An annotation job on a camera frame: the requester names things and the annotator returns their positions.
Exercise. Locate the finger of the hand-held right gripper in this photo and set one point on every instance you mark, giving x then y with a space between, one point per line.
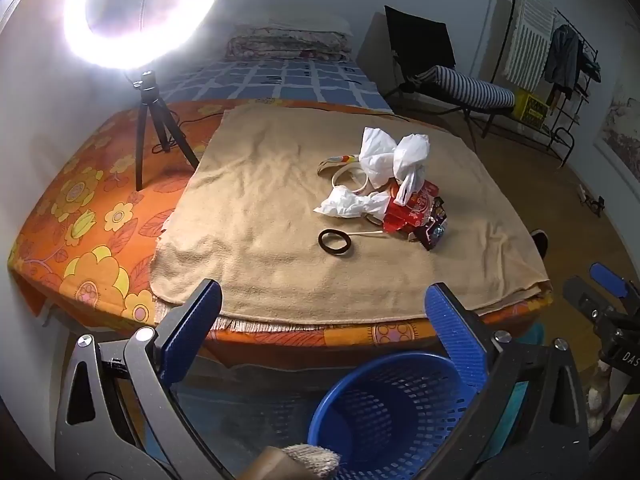
607 277
581 296

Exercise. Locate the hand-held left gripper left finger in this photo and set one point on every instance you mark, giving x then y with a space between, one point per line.
192 325

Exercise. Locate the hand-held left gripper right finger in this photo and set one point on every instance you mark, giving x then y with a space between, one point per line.
460 330

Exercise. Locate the dark snack wrapper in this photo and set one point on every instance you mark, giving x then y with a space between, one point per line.
432 232

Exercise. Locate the blue plastic basket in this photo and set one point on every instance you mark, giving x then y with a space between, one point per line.
390 410

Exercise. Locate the red snack packet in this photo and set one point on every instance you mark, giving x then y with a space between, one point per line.
410 207

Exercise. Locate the thin white stick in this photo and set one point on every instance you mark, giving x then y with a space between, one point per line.
367 233

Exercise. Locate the white tissue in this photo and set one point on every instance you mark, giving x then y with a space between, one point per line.
350 204

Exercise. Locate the white plastic bag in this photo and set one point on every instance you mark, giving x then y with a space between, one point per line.
380 155

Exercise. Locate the white tape roll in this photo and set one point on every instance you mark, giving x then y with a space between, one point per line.
345 170

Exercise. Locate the brown fuzzy slipper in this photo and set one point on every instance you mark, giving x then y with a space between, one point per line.
295 462
597 395

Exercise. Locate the black shoe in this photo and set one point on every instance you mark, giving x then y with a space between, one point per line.
540 242

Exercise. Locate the fringed woven mat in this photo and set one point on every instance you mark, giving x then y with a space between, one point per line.
260 327

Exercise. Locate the small black floor object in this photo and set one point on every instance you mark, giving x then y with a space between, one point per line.
595 203

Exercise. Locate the black metal clothes rack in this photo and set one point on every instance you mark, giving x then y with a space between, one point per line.
568 152

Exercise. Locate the tan towel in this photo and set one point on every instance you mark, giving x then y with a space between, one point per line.
275 210

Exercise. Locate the orange floral bedsheet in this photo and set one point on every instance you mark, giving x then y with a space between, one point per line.
100 200

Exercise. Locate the yellow crate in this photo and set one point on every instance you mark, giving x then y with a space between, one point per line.
532 110

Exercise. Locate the long white toothpaste box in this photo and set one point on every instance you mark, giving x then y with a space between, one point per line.
337 162

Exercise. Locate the dark jacket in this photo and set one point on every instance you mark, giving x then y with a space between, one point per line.
562 55

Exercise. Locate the black tripod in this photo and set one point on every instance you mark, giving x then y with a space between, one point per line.
148 87

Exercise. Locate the white knitted blanket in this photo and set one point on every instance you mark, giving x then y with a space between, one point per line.
527 40

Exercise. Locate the blue checked blanket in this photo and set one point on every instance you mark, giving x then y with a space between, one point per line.
300 80

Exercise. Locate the black folding chair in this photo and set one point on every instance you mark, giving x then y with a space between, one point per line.
420 40

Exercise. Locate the folded floral quilt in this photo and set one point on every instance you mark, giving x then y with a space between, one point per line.
280 45

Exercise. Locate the white pillow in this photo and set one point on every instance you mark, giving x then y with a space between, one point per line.
300 24

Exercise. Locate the wall poster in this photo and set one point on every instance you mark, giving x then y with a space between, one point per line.
620 130

